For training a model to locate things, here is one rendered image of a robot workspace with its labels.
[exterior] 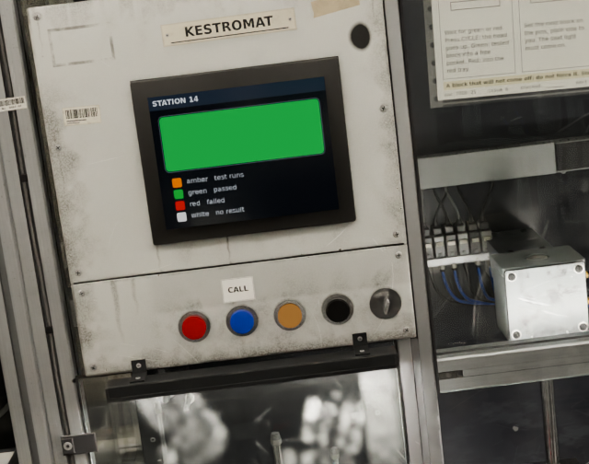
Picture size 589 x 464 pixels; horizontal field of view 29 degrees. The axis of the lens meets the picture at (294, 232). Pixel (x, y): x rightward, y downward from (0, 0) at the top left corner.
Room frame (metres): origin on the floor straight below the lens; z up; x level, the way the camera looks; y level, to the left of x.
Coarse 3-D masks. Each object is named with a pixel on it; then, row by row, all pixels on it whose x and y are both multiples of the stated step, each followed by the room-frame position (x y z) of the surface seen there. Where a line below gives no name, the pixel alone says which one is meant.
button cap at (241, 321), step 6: (234, 312) 1.39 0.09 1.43; (240, 312) 1.38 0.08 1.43; (246, 312) 1.38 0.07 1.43; (234, 318) 1.38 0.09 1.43; (240, 318) 1.38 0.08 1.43; (246, 318) 1.38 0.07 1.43; (252, 318) 1.38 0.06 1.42; (234, 324) 1.38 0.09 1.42; (240, 324) 1.38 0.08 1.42; (246, 324) 1.38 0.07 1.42; (252, 324) 1.38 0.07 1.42; (234, 330) 1.38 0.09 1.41; (240, 330) 1.38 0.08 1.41; (246, 330) 1.38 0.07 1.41
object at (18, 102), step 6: (24, 96) 1.40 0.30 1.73; (0, 102) 1.40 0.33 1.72; (6, 102) 1.40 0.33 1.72; (12, 102) 1.40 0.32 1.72; (18, 102) 1.40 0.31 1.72; (24, 102) 1.40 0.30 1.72; (0, 108) 1.40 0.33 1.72; (6, 108) 1.40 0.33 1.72; (12, 108) 1.40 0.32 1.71; (18, 108) 1.40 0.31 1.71; (24, 108) 1.40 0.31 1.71
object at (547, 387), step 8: (544, 384) 1.60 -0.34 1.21; (552, 384) 1.60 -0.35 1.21; (544, 392) 1.60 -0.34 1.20; (552, 392) 1.60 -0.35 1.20; (544, 400) 1.60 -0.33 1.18; (552, 400) 1.60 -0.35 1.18; (544, 408) 1.61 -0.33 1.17; (552, 408) 1.60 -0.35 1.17; (544, 416) 1.61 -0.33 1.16; (552, 416) 1.60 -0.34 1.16; (544, 424) 1.61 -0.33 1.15; (552, 424) 1.60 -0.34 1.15; (544, 432) 1.61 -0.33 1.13; (552, 432) 1.60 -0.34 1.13; (544, 440) 1.61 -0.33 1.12; (552, 440) 1.60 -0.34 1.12; (552, 448) 1.60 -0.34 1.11; (552, 456) 1.60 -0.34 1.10
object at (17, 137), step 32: (0, 0) 1.40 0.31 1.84; (0, 32) 1.41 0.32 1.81; (0, 64) 1.40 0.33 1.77; (0, 96) 1.40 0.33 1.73; (32, 96) 1.43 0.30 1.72; (0, 128) 1.40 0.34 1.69; (32, 128) 1.40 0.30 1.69; (32, 160) 1.40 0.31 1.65; (32, 192) 1.40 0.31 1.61; (32, 224) 1.41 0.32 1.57; (32, 256) 1.40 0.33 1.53; (32, 288) 1.40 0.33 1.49; (64, 288) 1.43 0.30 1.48; (32, 320) 1.40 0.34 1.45; (64, 320) 1.40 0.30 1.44; (64, 352) 1.40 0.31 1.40; (64, 384) 1.40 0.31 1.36; (64, 416) 1.41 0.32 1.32
